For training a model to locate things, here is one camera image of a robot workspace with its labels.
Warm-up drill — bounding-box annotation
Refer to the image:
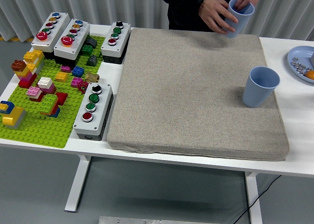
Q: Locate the person's right hand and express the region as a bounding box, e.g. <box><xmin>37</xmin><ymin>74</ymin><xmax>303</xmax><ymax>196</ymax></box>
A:
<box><xmin>198</xmin><ymin>0</ymin><xmax>239</xmax><ymax>35</ymax></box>

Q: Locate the blue ribbed plastic cup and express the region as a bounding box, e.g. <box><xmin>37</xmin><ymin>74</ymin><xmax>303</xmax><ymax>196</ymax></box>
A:
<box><xmin>242</xmin><ymin>66</ymin><xmax>281</xmax><ymax>108</ymax></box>
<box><xmin>223</xmin><ymin>0</ymin><xmax>255</xmax><ymax>39</ymax></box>

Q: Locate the person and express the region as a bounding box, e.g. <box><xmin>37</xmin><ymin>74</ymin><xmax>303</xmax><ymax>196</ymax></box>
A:
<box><xmin>152</xmin><ymin>0</ymin><xmax>268</xmax><ymax>33</ymax></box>

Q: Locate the blue plate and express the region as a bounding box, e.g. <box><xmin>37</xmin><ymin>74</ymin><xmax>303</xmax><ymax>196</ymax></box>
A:
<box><xmin>287</xmin><ymin>45</ymin><xmax>314</xmax><ymax>84</ymax></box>

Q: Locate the four-button white control box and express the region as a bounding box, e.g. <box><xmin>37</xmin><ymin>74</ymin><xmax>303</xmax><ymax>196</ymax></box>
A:
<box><xmin>73</xmin><ymin>82</ymin><xmax>115</xmax><ymax>141</ymax></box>
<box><xmin>101</xmin><ymin>21</ymin><xmax>131</xmax><ymax>64</ymax></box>

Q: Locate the grey-brown fabric mat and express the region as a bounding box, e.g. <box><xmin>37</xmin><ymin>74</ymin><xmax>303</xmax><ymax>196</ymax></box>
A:
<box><xmin>107</xmin><ymin>28</ymin><xmax>290</xmax><ymax>162</ymax></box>

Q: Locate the dark grey sloped brick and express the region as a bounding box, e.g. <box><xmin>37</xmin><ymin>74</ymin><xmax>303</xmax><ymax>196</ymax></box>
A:
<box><xmin>86</xmin><ymin>37</ymin><xmax>98</xmax><ymax>49</ymax></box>

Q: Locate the dark green toy brick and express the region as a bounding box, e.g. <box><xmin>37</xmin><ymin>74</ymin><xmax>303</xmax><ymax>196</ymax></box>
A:
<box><xmin>81</xmin><ymin>44</ymin><xmax>94</xmax><ymax>56</ymax></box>

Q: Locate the five-button white control box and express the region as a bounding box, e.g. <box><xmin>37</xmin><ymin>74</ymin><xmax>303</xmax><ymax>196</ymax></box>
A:
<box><xmin>30</xmin><ymin>11</ymin><xmax>71</xmax><ymax>60</ymax></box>
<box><xmin>53</xmin><ymin>18</ymin><xmax>91</xmax><ymax>65</ymax></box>

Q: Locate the blue toy brick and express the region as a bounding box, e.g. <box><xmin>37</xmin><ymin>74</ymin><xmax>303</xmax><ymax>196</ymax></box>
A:
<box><xmin>72</xmin><ymin>65</ymin><xmax>85</xmax><ymax>78</ymax></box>

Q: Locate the yellow toy brick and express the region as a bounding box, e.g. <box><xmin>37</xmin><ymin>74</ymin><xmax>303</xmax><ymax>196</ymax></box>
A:
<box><xmin>54</xmin><ymin>71</ymin><xmax>69</xmax><ymax>83</ymax></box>

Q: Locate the red toy brick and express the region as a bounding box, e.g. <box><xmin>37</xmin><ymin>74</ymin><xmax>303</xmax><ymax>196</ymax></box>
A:
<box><xmin>55</xmin><ymin>92</ymin><xmax>69</xmax><ymax>106</ymax></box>

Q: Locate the yellow white brick stack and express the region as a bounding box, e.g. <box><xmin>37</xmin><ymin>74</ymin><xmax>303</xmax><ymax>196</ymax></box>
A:
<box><xmin>23</xmin><ymin>49</ymin><xmax>46</xmax><ymax>75</ymax></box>

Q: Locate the green orange blue brick stack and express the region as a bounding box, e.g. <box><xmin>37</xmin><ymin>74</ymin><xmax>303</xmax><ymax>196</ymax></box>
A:
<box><xmin>37</xmin><ymin>93</ymin><xmax>61</xmax><ymax>118</ymax></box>

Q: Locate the white pleated curtain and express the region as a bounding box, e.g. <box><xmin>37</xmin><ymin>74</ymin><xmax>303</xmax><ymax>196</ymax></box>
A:
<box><xmin>0</xmin><ymin>0</ymin><xmax>314</xmax><ymax>42</ymax></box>

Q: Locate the white table leg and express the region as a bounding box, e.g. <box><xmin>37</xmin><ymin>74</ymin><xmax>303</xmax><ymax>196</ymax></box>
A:
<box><xmin>64</xmin><ymin>155</ymin><xmax>92</xmax><ymax>213</ymax></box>
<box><xmin>244</xmin><ymin>171</ymin><xmax>263</xmax><ymax>224</ymax></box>

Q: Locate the pink white red brick stack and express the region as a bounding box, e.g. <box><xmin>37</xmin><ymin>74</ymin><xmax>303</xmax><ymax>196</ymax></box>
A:
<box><xmin>26</xmin><ymin>86</ymin><xmax>44</xmax><ymax>103</ymax></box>

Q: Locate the yellow black floor tape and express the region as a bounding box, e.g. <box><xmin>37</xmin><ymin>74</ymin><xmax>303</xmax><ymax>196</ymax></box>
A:
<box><xmin>0</xmin><ymin>36</ymin><xmax>35</xmax><ymax>42</ymax></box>

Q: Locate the brown yellow pink brick stack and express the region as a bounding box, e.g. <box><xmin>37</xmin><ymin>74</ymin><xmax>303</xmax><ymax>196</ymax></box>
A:
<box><xmin>10</xmin><ymin>59</ymin><xmax>38</xmax><ymax>89</ymax></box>

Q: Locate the green toy brick baseplate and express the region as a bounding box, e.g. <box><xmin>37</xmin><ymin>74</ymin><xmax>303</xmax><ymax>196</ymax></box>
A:
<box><xmin>0</xmin><ymin>34</ymin><xmax>106</xmax><ymax>149</ymax></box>

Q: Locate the grey metal plate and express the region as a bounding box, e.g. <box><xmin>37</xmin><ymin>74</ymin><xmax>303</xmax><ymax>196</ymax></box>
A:
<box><xmin>98</xmin><ymin>216</ymin><xmax>216</xmax><ymax>224</ymax></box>

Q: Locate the blue yellow grey brick stack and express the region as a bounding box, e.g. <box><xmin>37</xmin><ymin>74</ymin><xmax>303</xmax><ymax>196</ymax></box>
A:
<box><xmin>0</xmin><ymin>100</ymin><xmax>27</xmax><ymax>130</ymax></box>

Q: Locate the brass valve red handle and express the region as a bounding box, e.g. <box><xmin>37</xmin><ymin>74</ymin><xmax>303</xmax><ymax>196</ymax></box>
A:
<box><xmin>78</xmin><ymin>72</ymin><xmax>101</xmax><ymax>94</ymax></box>

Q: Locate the black floor cable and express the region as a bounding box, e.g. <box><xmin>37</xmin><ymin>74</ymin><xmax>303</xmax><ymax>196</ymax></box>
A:
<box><xmin>232</xmin><ymin>174</ymin><xmax>283</xmax><ymax>224</ymax></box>

